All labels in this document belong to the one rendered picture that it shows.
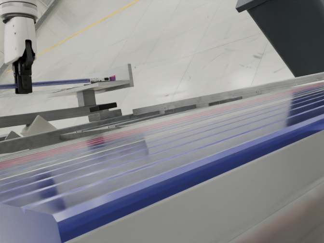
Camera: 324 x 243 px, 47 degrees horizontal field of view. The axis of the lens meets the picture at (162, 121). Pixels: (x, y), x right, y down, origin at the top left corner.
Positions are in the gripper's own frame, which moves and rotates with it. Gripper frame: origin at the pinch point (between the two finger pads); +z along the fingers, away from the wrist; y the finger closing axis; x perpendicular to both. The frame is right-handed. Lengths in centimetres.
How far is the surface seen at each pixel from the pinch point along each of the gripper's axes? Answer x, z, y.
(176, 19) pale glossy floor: 179, -75, -143
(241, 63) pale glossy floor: 134, -19, -43
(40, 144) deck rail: -3.7, 13.7, 18.3
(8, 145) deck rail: -9.6, 13.5, 18.5
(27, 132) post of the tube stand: 3.9, 11.5, -10.6
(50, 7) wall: 330, -275, -750
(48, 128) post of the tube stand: 9.9, 10.6, -10.5
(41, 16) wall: 307, -251, -749
